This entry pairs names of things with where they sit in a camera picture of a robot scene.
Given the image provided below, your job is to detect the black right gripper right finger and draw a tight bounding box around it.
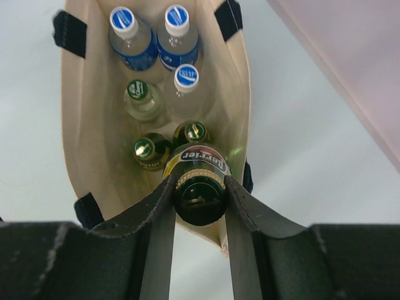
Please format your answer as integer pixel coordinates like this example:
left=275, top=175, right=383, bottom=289
left=224, top=176, right=399, bottom=299

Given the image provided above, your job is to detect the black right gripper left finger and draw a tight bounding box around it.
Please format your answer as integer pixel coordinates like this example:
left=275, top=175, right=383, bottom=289
left=1, top=175, right=176, bottom=299

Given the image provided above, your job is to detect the beige canvas tote bag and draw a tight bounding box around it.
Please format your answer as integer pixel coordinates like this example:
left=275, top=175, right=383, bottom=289
left=52, top=0, right=253, bottom=259

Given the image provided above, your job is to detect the green glass bottle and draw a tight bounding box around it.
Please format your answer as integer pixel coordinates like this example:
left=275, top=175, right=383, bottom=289
left=162, top=142, right=231, bottom=227
left=172, top=120, right=211, bottom=148
left=132, top=132, right=173, bottom=171

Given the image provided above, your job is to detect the clear glass Chang bottle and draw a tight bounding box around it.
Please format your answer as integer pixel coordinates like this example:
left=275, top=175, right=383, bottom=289
left=124, top=79, right=168, bottom=128

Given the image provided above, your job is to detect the clear plastic bottle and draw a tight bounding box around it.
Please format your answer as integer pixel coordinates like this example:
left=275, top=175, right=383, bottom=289
left=162, top=64, right=208, bottom=121

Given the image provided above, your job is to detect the blue label water bottle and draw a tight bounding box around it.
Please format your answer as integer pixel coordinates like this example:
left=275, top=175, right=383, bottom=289
left=156, top=4, right=199, bottom=71

